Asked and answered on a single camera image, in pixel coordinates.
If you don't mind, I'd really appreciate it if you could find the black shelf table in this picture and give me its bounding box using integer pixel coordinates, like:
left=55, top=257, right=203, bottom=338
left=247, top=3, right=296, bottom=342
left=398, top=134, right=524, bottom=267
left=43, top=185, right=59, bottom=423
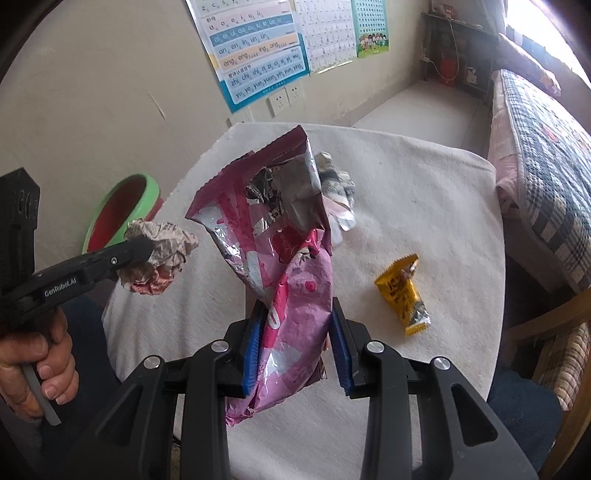
left=422, top=9, right=499, bottom=100

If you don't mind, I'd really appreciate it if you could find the crumpled silver wrapper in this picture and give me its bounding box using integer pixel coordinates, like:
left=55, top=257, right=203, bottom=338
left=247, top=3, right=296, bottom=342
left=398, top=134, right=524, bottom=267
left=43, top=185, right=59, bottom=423
left=314, top=151, right=357, bottom=245

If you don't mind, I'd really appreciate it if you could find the white chart wall poster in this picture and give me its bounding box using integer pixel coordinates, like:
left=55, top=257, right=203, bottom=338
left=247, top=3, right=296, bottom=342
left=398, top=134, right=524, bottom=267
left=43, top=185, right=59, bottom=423
left=293, top=0, right=358, bottom=75

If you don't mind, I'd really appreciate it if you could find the yellow candy wrapper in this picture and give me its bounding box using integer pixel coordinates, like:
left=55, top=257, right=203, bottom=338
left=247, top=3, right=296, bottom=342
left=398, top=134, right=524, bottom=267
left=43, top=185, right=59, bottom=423
left=374, top=253, right=431, bottom=337

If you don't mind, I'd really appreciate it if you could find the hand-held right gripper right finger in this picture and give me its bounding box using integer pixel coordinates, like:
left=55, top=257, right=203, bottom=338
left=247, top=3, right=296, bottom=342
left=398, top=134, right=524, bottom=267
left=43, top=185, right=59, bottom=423
left=329, top=298, right=539, bottom=480

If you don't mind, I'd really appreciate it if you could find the blue letter wall poster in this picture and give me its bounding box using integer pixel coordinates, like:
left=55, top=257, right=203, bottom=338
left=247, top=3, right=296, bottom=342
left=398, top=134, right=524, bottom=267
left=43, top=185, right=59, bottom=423
left=185, top=0, right=311, bottom=114

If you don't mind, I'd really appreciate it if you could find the person's right leg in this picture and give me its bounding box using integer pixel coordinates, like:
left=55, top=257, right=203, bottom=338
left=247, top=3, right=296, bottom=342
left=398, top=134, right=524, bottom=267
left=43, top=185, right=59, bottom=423
left=487, top=369, right=564, bottom=472

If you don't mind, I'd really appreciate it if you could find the plaid chair cushion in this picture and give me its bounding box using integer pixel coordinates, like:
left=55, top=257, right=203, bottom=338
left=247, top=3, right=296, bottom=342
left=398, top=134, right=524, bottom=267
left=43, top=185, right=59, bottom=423
left=531, top=323, right=591, bottom=411

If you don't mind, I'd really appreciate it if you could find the bright window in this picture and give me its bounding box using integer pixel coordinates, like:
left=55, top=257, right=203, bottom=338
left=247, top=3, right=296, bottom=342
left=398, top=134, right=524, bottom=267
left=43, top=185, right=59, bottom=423
left=505, top=0, right=591, bottom=79

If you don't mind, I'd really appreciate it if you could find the pink bed sheet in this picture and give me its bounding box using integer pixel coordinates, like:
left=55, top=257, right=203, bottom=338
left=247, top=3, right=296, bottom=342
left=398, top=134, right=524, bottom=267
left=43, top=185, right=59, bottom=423
left=487, top=69, right=527, bottom=214

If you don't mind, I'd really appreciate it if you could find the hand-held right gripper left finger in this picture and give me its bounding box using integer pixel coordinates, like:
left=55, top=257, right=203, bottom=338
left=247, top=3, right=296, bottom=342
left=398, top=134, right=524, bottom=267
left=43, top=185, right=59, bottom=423
left=55, top=302, right=269, bottom=480

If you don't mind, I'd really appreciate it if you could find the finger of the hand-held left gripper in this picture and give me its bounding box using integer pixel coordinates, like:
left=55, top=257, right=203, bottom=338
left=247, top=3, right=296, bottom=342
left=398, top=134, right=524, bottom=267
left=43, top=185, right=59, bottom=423
left=55, top=237, right=155, bottom=280

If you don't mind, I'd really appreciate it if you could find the green-bordered wall poster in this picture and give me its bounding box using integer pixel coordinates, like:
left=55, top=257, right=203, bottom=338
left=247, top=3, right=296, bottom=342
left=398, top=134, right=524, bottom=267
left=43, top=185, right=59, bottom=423
left=351, top=0, right=389, bottom=58

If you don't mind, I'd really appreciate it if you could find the white table cloth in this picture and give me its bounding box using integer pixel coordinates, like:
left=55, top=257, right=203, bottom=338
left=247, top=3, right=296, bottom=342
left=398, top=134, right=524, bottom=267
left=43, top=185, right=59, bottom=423
left=102, top=121, right=506, bottom=480

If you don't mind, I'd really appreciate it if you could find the red basin with green rim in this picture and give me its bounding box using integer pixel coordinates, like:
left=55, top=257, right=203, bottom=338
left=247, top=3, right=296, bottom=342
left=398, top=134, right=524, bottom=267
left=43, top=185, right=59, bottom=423
left=82, top=174, right=164, bottom=254

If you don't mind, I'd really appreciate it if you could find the person's left hand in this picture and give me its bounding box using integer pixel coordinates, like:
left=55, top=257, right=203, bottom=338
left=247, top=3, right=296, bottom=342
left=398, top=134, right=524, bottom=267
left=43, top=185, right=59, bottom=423
left=0, top=305, right=79, bottom=421

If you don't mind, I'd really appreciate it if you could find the wooden chair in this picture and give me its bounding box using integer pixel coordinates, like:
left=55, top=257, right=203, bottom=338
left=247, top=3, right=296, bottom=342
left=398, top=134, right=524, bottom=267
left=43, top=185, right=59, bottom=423
left=501, top=291, right=591, bottom=480

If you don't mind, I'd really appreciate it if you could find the pink snack bag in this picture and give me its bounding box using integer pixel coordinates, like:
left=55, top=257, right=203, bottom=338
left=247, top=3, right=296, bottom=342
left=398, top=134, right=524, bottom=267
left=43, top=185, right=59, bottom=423
left=185, top=124, right=335, bottom=428

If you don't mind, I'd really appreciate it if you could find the white cable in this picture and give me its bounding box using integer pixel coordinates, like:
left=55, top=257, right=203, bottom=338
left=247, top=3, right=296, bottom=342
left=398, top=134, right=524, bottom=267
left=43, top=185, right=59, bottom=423
left=427, top=21, right=461, bottom=77

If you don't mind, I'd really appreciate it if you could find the pink pillow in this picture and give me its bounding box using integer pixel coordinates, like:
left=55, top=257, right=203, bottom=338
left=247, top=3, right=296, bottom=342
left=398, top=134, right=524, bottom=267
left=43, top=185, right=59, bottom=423
left=496, top=32, right=561, bottom=97

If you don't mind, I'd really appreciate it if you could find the printed paper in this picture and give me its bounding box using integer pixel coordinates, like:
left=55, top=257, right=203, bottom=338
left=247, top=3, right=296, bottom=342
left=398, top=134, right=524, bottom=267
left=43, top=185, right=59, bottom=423
left=115, top=220, right=200, bottom=296

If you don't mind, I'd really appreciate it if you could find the red bucket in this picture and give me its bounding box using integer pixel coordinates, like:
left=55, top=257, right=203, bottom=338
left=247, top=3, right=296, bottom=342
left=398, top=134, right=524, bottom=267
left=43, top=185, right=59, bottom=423
left=438, top=58, right=460, bottom=86

